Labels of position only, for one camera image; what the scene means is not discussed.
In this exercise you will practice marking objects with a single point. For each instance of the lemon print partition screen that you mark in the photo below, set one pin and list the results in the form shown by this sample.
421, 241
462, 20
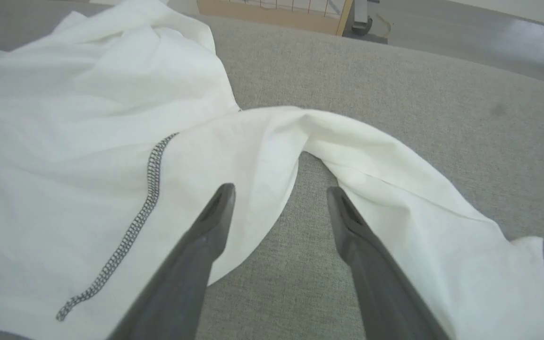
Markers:
276, 12

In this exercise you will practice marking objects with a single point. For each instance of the grey metal stand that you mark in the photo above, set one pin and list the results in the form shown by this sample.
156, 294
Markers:
362, 19

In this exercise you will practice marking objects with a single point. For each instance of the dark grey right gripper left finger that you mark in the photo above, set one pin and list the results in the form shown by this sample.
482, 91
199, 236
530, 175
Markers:
182, 283

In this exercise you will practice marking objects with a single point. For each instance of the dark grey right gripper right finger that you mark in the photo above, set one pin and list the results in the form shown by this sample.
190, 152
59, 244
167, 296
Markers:
380, 293

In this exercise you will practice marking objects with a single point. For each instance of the large black floor plate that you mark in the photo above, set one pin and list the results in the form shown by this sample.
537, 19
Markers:
369, 38

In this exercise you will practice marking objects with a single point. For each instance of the white garment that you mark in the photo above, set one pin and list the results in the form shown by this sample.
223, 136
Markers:
88, 118

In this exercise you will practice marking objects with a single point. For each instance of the grey fabric sofa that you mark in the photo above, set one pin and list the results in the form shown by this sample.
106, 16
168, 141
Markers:
395, 85

